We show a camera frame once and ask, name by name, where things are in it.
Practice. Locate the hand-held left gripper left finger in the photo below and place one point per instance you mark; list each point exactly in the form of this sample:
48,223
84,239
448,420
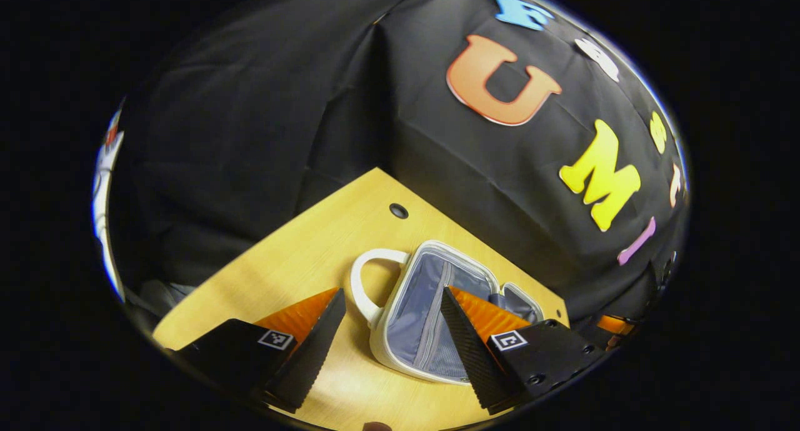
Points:
312,356

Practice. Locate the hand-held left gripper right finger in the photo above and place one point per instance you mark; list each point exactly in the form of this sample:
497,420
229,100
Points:
469,356

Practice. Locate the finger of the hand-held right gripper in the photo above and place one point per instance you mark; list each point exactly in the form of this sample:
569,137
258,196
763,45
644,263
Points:
615,325

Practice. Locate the small white suitcase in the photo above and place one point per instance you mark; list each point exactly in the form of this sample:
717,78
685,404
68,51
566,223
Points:
412,318

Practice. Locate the black backdrop cloth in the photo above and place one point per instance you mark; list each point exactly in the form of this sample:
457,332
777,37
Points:
281,106

